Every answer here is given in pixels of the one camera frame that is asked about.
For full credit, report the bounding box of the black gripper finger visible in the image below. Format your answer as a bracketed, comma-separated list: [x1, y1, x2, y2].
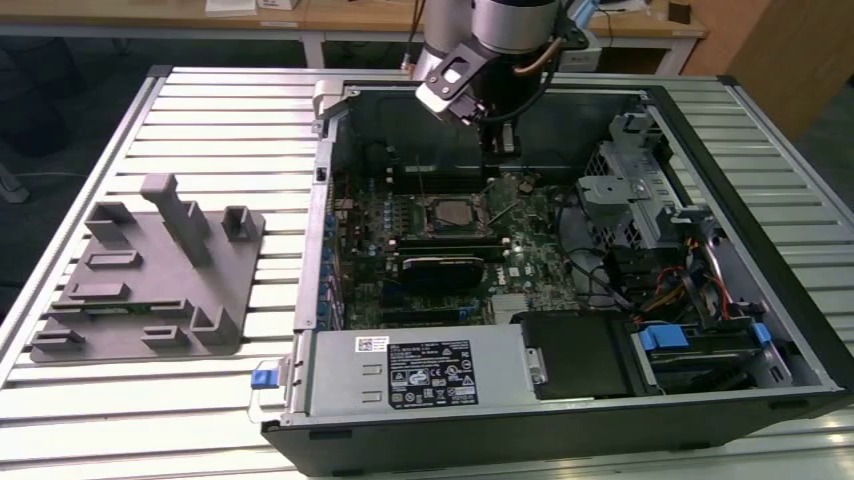
[480, 122, 520, 174]

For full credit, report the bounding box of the silver CPU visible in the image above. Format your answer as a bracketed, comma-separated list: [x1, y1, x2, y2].
[429, 198, 483, 230]

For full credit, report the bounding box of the CPU socket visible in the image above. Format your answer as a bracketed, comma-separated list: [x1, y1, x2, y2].
[419, 193, 496, 239]

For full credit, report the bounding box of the grey metal drive cage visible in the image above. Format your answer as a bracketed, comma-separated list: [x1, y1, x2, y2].
[572, 112, 695, 256]

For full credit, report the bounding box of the green motherboard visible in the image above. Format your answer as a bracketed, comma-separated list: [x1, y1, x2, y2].
[324, 167, 592, 331]

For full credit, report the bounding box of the black graphics card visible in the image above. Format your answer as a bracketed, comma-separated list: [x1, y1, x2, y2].
[397, 255, 487, 297]

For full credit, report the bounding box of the grey plastic case latch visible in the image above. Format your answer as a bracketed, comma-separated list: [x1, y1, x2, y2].
[311, 79, 349, 121]

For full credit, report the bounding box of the silver chipset heatsink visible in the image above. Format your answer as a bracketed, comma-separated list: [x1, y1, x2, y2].
[491, 293, 528, 324]

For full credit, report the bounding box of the short black expansion slot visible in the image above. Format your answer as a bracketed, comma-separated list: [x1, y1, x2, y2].
[380, 309, 468, 325]

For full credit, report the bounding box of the brown wooden cabinet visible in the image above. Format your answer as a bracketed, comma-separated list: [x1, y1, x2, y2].
[683, 0, 854, 141]

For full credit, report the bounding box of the black plastic shroud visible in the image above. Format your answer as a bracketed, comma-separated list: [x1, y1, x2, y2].
[509, 309, 646, 401]

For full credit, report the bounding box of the hard disk in blue carrier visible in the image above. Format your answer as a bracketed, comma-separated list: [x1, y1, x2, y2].
[636, 322, 775, 396]

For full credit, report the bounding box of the grey labelled power supply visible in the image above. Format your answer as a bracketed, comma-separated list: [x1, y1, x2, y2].
[283, 327, 541, 419]

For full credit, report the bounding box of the grey parts rack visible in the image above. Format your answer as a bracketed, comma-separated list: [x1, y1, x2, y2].
[26, 172, 268, 366]

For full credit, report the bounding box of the black open PC case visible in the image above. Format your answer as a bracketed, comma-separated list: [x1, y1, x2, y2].
[257, 74, 854, 479]

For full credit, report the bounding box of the green RAM stick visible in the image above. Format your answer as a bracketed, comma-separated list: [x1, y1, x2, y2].
[78, 304, 153, 318]

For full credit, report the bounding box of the grey metal stand foot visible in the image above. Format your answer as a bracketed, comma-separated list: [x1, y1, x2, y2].
[0, 162, 32, 204]

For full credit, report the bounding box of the black camera cable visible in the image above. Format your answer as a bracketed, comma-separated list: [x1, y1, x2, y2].
[479, 29, 559, 125]

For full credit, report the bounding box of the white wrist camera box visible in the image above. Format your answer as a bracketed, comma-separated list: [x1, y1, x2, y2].
[558, 47, 602, 72]
[413, 42, 487, 126]

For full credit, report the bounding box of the dark internal cable bundle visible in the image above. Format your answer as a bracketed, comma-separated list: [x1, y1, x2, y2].
[556, 187, 659, 321]

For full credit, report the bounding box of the coloured power wire bundle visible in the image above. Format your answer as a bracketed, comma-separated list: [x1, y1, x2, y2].
[636, 237, 735, 326]

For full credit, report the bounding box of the wooden desk white frame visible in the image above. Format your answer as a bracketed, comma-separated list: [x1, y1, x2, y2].
[0, 0, 710, 69]

